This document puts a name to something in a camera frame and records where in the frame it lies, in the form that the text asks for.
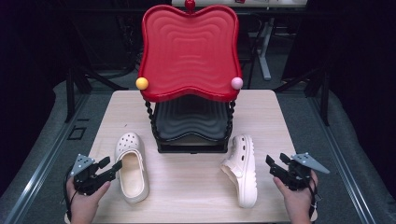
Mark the aluminium floor rail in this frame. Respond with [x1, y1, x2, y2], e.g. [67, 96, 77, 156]
[3, 92, 92, 224]
[306, 92, 377, 224]

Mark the person's right hand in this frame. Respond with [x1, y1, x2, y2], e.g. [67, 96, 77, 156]
[273, 170, 319, 224]

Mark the red and black shoe rack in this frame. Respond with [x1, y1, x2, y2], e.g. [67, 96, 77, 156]
[135, 0, 245, 154]

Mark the black metal stand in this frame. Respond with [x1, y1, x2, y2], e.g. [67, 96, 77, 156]
[64, 62, 129, 124]
[274, 66, 331, 127]

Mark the person's left hand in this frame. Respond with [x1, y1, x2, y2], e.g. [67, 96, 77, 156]
[65, 176, 111, 224]

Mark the cream clog shoe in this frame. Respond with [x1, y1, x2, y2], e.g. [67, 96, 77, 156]
[219, 133, 259, 209]
[114, 132, 150, 204]

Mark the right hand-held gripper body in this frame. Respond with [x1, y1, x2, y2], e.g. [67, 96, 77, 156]
[279, 152, 331, 190]

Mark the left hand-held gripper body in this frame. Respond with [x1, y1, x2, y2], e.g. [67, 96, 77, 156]
[69, 153, 110, 196]

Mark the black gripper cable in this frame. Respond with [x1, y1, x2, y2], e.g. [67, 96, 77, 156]
[63, 172, 78, 222]
[307, 176, 321, 219]

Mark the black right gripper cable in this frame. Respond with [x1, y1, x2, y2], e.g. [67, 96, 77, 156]
[307, 176, 321, 219]

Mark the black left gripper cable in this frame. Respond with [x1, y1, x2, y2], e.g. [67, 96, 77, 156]
[63, 172, 78, 222]

